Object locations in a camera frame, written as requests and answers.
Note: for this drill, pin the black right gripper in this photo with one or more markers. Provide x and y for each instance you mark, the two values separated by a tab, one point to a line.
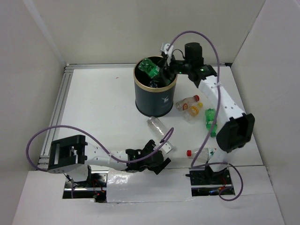
164	72

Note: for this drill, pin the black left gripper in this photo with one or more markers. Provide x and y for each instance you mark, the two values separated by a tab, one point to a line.
149	147

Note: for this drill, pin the green bottle barcode label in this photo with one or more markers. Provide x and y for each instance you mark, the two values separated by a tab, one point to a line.
151	69

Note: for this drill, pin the clear bottle blue label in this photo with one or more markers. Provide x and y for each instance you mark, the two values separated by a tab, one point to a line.
153	84

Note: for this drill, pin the clear jar metal lid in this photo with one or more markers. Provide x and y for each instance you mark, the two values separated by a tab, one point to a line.
157	127

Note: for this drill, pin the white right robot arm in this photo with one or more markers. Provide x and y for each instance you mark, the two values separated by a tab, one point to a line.
236	126

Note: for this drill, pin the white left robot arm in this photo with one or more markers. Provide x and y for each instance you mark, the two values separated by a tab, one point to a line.
74	157

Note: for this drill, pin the dark bin with gold rim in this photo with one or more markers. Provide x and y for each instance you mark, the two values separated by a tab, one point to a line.
154	102

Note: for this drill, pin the silver tape sheet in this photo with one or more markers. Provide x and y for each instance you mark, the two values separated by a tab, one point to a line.
171	185

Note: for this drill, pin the clear bottle red cap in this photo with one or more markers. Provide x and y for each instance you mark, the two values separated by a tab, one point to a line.
187	102

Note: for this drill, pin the clear bottle red label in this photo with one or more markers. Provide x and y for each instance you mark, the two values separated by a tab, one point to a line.
205	155

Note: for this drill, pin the clear bottle yellow cap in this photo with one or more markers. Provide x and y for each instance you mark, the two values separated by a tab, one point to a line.
192	113

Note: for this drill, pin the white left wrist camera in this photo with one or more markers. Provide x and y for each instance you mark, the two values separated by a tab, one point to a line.
167	148

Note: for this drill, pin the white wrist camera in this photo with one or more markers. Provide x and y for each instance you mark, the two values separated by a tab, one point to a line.
167	148
167	51

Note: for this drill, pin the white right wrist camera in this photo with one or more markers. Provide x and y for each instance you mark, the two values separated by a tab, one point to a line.
167	51

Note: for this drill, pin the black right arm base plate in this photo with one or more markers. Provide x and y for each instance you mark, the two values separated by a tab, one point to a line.
205	182

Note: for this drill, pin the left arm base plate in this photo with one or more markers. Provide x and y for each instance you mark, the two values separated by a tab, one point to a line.
94	189

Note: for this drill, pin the aluminium frame rail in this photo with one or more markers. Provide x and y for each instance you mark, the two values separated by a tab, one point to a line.
100	99

